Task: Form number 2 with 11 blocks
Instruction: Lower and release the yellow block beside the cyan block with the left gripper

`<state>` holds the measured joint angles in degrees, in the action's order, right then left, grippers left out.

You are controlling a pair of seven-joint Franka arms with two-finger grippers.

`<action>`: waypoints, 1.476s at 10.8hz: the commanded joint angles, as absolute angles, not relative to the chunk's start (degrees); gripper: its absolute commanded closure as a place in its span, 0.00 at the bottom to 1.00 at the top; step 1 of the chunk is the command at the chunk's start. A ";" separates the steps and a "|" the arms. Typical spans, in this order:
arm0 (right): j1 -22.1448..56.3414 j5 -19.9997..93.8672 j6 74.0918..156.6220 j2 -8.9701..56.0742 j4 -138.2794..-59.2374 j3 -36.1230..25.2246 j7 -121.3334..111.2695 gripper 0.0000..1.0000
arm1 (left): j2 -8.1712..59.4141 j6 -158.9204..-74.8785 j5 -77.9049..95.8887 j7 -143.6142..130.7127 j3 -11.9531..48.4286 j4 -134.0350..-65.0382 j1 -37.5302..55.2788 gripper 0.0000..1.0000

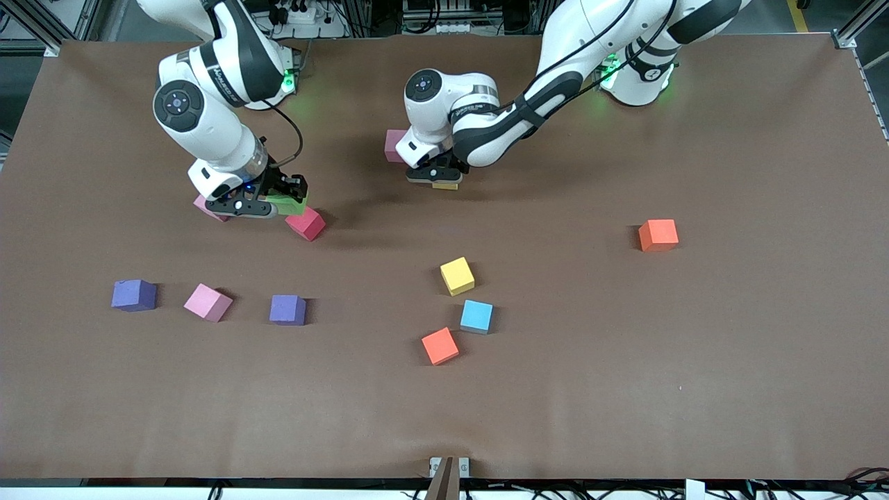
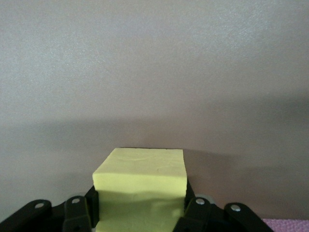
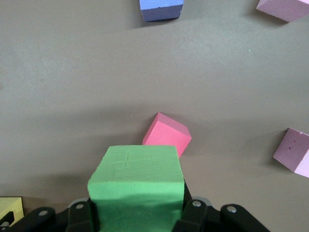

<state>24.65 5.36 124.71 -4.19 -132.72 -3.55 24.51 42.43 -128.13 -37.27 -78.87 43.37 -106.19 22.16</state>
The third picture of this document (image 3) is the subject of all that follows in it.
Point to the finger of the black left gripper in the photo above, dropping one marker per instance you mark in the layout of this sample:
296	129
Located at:
6	218

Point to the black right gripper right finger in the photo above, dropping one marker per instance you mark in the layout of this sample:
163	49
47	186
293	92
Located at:
217	220

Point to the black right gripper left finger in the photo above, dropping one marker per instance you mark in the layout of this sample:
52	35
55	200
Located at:
60	220

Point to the yellow foam cube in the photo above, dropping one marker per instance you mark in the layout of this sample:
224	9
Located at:
13	205

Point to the green foam cube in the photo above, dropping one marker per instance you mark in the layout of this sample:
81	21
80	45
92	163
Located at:
137	183

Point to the red foam cube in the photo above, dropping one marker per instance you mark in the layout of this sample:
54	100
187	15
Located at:
166	135

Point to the purple foam cube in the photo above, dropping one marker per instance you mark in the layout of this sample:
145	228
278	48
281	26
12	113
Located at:
160	8

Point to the pink foam cube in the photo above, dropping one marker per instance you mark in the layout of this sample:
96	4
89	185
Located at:
285	8
293	149

